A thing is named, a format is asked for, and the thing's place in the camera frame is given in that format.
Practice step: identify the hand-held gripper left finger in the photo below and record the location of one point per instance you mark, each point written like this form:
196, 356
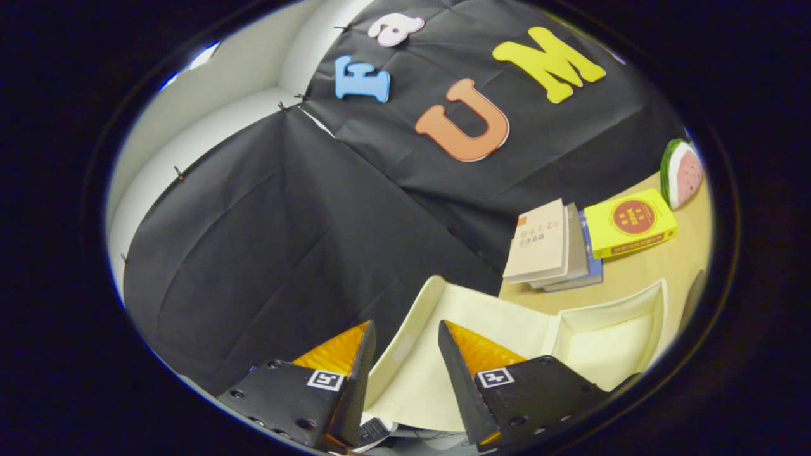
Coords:
355, 392

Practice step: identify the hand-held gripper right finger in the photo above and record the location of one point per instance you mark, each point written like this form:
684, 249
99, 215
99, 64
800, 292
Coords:
459, 386

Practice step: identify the cream fabric storage box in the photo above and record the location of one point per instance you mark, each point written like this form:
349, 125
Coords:
507, 323

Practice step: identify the brown shoe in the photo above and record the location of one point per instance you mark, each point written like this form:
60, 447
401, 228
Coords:
694, 297

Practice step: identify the white keyboard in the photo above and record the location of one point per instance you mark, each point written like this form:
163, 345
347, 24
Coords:
370, 430

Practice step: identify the grey book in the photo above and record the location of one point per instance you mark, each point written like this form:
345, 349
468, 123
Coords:
578, 253

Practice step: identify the blue book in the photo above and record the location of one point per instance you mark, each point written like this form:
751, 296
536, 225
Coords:
595, 269

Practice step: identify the black backdrop cloth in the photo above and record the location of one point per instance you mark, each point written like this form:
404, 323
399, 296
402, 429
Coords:
285, 221

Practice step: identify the yellow book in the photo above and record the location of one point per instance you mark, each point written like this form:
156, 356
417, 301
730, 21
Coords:
633, 221

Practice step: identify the watermelon slice plush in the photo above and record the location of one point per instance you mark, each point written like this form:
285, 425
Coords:
684, 174

